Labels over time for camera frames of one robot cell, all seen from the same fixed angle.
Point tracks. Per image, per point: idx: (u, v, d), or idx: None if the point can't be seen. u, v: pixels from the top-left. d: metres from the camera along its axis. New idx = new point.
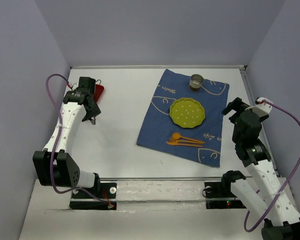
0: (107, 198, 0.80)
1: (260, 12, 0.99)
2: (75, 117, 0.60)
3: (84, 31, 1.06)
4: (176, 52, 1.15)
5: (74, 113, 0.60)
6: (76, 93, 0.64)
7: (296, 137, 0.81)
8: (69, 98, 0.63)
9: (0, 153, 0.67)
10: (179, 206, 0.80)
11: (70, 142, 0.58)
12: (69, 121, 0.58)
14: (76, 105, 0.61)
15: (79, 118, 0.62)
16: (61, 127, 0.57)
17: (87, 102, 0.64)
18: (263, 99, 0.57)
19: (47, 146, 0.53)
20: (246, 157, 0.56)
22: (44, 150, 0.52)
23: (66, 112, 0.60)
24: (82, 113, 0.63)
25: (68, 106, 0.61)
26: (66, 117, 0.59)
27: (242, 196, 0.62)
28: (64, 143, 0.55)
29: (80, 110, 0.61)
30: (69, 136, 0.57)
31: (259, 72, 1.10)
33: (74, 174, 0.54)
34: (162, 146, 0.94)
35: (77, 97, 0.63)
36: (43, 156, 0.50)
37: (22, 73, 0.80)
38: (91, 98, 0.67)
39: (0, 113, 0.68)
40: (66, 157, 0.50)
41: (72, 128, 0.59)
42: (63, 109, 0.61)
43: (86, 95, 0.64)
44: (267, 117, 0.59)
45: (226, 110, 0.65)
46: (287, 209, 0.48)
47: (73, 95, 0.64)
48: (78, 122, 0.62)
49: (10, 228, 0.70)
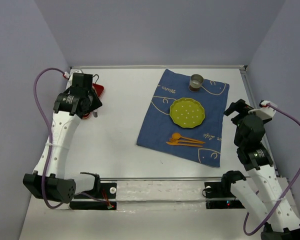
0: (107, 198, 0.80)
1: (261, 12, 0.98)
2: (66, 131, 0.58)
3: (84, 31, 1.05)
4: (176, 52, 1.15)
5: (65, 127, 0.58)
6: (68, 98, 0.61)
7: (296, 137, 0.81)
8: (61, 105, 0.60)
9: (0, 153, 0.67)
10: (178, 206, 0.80)
11: (63, 159, 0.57)
12: (60, 137, 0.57)
14: (67, 115, 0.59)
15: (72, 129, 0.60)
16: (51, 146, 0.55)
17: (80, 107, 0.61)
18: (268, 102, 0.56)
19: (37, 168, 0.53)
20: (247, 161, 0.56)
22: (34, 173, 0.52)
23: (56, 125, 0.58)
24: (75, 123, 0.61)
25: (58, 118, 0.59)
26: (57, 133, 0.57)
27: (242, 198, 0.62)
28: (55, 164, 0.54)
29: (71, 121, 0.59)
30: (60, 155, 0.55)
31: (259, 72, 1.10)
33: (69, 191, 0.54)
34: (162, 146, 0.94)
35: (69, 104, 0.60)
36: (33, 179, 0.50)
37: (22, 74, 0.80)
38: (85, 100, 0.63)
39: (0, 114, 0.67)
40: (57, 182, 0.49)
41: (63, 145, 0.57)
42: (54, 121, 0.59)
43: (79, 100, 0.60)
44: (271, 120, 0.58)
45: (228, 111, 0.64)
46: (287, 215, 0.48)
47: (64, 101, 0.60)
48: (72, 132, 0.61)
49: (10, 228, 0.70)
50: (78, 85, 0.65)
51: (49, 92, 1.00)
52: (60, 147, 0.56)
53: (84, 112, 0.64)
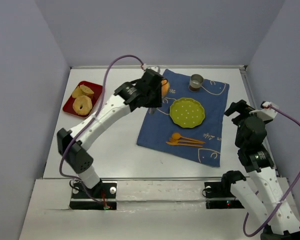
0: (105, 198, 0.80)
1: (261, 12, 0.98)
2: (113, 114, 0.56)
3: (84, 31, 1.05)
4: (176, 52, 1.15)
5: (114, 110, 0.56)
6: (131, 89, 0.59)
7: (296, 137, 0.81)
8: (121, 91, 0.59)
9: (0, 153, 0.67)
10: (178, 206, 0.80)
11: (96, 135, 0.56)
12: (105, 116, 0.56)
14: (122, 102, 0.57)
15: (119, 115, 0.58)
16: (93, 118, 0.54)
17: (135, 102, 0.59)
18: (269, 104, 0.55)
19: (73, 129, 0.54)
20: (249, 163, 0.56)
22: (68, 131, 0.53)
23: (108, 105, 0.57)
24: (124, 112, 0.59)
25: (113, 100, 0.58)
26: (104, 111, 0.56)
27: (242, 199, 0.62)
28: (87, 135, 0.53)
29: (122, 109, 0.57)
30: (96, 131, 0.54)
31: (259, 72, 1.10)
33: (84, 163, 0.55)
34: (162, 146, 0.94)
35: (128, 94, 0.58)
36: (64, 135, 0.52)
37: (22, 74, 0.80)
38: (145, 97, 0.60)
39: (0, 115, 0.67)
40: (79, 151, 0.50)
41: (104, 124, 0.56)
42: (109, 101, 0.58)
43: (137, 96, 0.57)
44: (272, 120, 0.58)
45: (229, 112, 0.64)
46: (287, 218, 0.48)
47: (126, 89, 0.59)
48: (117, 118, 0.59)
49: (10, 228, 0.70)
50: (145, 81, 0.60)
51: (49, 92, 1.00)
52: (100, 125, 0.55)
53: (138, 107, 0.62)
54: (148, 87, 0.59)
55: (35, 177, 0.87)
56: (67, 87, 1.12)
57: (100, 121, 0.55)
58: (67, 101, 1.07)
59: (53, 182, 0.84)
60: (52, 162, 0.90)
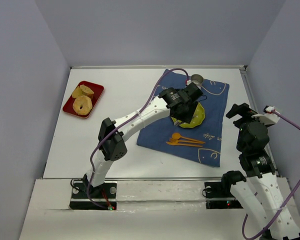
0: (107, 199, 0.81)
1: (261, 11, 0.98)
2: (155, 114, 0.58)
3: (83, 31, 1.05)
4: (176, 52, 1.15)
5: (157, 110, 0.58)
6: (175, 95, 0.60)
7: (296, 138, 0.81)
8: (165, 95, 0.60)
9: (1, 154, 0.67)
10: (178, 206, 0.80)
11: (136, 130, 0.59)
12: (148, 114, 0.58)
14: (165, 105, 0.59)
15: (159, 116, 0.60)
16: (136, 114, 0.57)
17: (176, 108, 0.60)
18: (272, 109, 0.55)
19: (116, 120, 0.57)
20: (250, 168, 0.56)
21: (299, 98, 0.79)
22: (112, 121, 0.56)
23: (151, 105, 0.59)
24: (164, 115, 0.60)
25: (156, 101, 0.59)
26: (148, 109, 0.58)
27: (242, 201, 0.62)
28: (128, 129, 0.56)
29: (164, 111, 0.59)
30: (137, 126, 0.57)
31: (259, 72, 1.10)
33: (118, 153, 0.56)
34: (162, 146, 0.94)
35: (171, 99, 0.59)
36: (108, 124, 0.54)
37: (22, 75, 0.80)
38: (185, 105, 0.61)
39: (0, 115, 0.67)
40: (120, 141, 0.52)
41: (145, 122, 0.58)
42: (152, 101, 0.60)
43: (179, 103, 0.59)
44: (274, 125, 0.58)
45: (231, 114, 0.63)
46: (287, 224, 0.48)
47: (171, 94, 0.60)
48: (157, 118, 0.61)
49: (10, 228, 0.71)
50: (188, 92, 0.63)
51: (49, 92, 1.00)
52: (142, 121, 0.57)
53: (174, 114, 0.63)
54: (189, 97, 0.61)
55: (35, 177, 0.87)
56: (67, 87, 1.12)
57: (143, 118, 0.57)
58: (67, 100, 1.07)
59: (53, 182, 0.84)
60: (51, 162, 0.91)
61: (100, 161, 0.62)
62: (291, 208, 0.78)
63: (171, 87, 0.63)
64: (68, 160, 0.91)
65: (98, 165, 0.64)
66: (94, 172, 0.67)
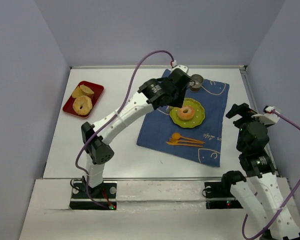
0: (107, 198, 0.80)
1: (261, 11, 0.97)
2: (134, 112, 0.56)
3: (83, 30, 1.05)
4: (175, 52, 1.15)
5: (137, 108, 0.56)
6: (156, 87, 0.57)
7: (296, 138, 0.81)
8: (146, 88, 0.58)
9: (0, 154, 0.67)
10: (178, 206, 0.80)
11: (117, 131, 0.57)
12: (127, 113, 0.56)
14: (145, 101, 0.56)
15: (141, 113, 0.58)
16: (115, 115, 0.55)
17: (159, 101, 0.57)
18: (272, 109, 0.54)
19: (95, 124, 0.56)
20: (250, 168, 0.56)
21: (299, 97, 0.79)
22: (92, 125, 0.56)
23: (131, 103, 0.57)
24: (147, 111, 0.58)
25: (135, 98, 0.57)
26: (127, 108, 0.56)
27: (242, 201, 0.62)
28: (108, 131, 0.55)
29: (144, 107, 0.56)
30: (116, 127, 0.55)
31: (259, 72, 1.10)
33: (103, 156, 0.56)
34: (162, 146, 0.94)
35: (152, 92, 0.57)
36: (86, 130, 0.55)
37: (22, 74, 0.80)
38: (170, 96, 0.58)
39: (0, 116, 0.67)
40: (100, 145, 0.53)
41: (125, 121, 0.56)
42: (132, 98, 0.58)
43: (161, 96, 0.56)
44: (274, 124, 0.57)
45: (230, 114, 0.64)
46: (287, 224, 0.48)
47: (151, 87, 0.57)
48: (139, 116, 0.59)
49: (10, 228, 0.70)
50: (171, 80, 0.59)
51: (49, 91, 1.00)
52: (121, 122, 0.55)
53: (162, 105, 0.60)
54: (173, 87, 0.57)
55: (35, 177, 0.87)
56: (67, 87, 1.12)
57: (122, 119, 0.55)
58: (67, 100, 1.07)
59: (53, 182, 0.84)
60: (51, 162, 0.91)
61: (90, 164, 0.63)
62: (291, 208, 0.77)
63: (153, 78, 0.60)
64: (68, 160, 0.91)
65: (89, 169, 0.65)
66: (88, 175, 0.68)
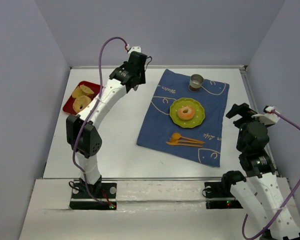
0: (107, 198, 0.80)
1: (261, 11, 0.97)
2: (113, 95, 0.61)
3: (83, 30, 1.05)
4: (175, 52, 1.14)
5: (114, 91, 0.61)
6: (123, 72, 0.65)
7: (296, 138, 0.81)
8: (115, 75, 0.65)
9: (0, 153, 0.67)
10: (178, 206, 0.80)
11: (102, 116, 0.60)
12: (107, 97, 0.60)
14: (119, 84, 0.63)
15: (118, 96, 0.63)
16: (97, 101, 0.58)
17: (130, 83, 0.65)
18: (272, 109, 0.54)
19: (81, 113, 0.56)
20: (250, 168, 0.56)
21: (299, 97, 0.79)
22: (77, 116, 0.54)
23: (107, 88, 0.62)
24: (121, 94, 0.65)
25: (110, 84, 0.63)
26: (106, 93, 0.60)
27: (242, 201, 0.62)
28: (96, 116, 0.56)
29: (121, 90, 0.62)
30: (102, 111, 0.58)
31: (259, 72, 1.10)
33: (95, 144, 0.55)
34: (162, 146, 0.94)
35: (122, 76, 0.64)
36: (73, 121, 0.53)
37: (22, 74, 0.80)
38: (137, 76, 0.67)
39: (0, 116, 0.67)
40: (93, 129, 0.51)
41: (107, 105, 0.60)
42: (107, 84, 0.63)
43: (130, 77, 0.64)
44: (274, 125, 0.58)
45: (231, 114, 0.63)
46: (287, 224, 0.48)
47: (119, 73, 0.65)
48: (116, 100, 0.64)
49: (10, 228, 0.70)
50: (133, 63, 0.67)
51: (49, 91, 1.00)
52: (105, 105, 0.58)
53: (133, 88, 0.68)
54: (136, 68, 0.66)
55: (35, 177, 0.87)
56: (67, 87, 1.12)
57: (105, 102, 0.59)
58: (67, 100, 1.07)
59: (53, 182, 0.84)
60: (51, 162, 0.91)
61: (83, 161, 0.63)
62: (291, 208, 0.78)
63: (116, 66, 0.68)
64: (68, 160, 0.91)
65: (84, 165, 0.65)
66: (84, 173, 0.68)
